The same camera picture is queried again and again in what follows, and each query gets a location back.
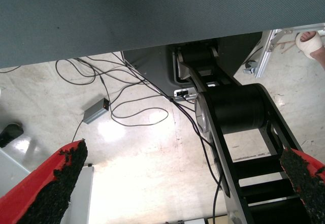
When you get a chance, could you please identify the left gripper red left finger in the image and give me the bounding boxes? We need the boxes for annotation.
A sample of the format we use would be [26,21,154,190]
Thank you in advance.
[0,138,89,224]

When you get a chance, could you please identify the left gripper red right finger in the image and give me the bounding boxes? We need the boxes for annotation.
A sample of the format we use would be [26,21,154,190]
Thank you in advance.
[279,146,325,224]

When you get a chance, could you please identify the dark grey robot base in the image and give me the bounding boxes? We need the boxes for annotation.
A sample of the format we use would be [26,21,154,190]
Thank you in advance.
[123,32,264,97]

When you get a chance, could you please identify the black shoe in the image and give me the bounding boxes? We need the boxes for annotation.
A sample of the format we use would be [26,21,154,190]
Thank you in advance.
[0,122,24,148]

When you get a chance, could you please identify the grey power adapter box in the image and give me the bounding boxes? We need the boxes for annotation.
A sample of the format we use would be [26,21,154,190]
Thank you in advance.
[83,97,110,125]

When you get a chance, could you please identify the person bare foot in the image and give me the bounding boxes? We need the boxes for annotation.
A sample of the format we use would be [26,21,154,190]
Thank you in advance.
[299,30,325,70]

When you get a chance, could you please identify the grey castor wheel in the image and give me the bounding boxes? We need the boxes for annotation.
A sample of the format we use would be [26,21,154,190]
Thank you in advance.
[243,60,257,74]

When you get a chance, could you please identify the white sandal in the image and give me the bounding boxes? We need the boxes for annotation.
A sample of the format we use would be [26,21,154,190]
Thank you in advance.
[295,32,323,59]

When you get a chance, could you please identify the white port hub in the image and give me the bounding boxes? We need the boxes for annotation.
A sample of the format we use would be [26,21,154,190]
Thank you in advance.
[174,87,198,100]

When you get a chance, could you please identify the dark grey table cloth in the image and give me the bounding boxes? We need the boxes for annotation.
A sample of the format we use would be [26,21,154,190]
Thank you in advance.
[0,0,325,69]

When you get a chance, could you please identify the light grey metal post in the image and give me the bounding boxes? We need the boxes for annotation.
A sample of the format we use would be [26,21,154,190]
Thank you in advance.
[60,165,94,224]

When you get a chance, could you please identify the black floor cable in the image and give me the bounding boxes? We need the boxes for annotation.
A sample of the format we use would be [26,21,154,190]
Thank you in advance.
[121,51,224,224]
[76,57,111,105]
[0,66,21,74]
[55,58,97,85]
[108,78,170,127]
[71,119,86,143]

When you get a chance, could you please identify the black robot torso frame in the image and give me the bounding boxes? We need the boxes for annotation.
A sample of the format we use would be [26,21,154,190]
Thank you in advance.
[176,39,317,224]

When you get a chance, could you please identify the aluminium frame leg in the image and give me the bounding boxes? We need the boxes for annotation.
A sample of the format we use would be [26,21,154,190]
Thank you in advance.
[255,23,325,79]

